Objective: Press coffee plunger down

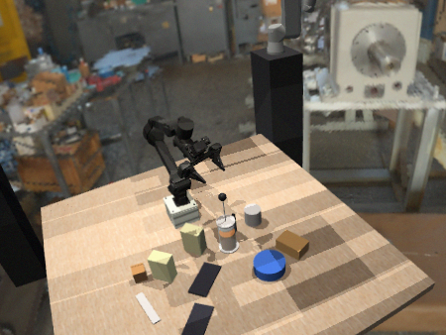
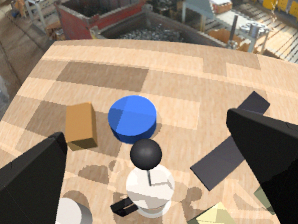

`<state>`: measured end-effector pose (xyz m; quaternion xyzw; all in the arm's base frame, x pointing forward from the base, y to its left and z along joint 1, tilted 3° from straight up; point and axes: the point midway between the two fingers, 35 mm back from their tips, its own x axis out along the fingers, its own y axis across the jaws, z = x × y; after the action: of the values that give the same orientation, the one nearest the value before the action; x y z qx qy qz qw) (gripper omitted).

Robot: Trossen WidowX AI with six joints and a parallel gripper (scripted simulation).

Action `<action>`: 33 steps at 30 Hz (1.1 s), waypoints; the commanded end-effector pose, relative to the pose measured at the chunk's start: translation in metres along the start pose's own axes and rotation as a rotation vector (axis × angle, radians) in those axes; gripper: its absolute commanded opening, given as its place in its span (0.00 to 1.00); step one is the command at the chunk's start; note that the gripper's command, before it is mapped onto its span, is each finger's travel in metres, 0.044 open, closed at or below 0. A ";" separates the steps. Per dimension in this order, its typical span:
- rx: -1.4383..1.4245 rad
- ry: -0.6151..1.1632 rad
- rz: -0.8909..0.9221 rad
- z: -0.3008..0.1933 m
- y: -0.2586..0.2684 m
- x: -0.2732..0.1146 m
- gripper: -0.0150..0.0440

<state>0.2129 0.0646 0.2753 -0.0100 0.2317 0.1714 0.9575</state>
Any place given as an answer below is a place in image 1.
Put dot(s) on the blue cylinder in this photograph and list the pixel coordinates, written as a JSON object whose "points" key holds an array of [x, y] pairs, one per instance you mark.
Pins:
{"points": [[269, 265]]}

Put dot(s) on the white flat bar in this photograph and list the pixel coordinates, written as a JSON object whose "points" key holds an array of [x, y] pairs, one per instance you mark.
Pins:
{"points": [[148, 308]]}

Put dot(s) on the small orange cube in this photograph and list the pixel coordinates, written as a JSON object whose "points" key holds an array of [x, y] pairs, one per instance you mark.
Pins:
{"points": [[139, 272]]}

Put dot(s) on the orange rectangular block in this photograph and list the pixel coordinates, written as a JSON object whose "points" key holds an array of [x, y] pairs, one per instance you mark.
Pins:
{"points": [[293, 245]]}

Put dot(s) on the glass french press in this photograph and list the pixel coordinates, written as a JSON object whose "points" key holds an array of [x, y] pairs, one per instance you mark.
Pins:
{"points": [[227, 227]]}

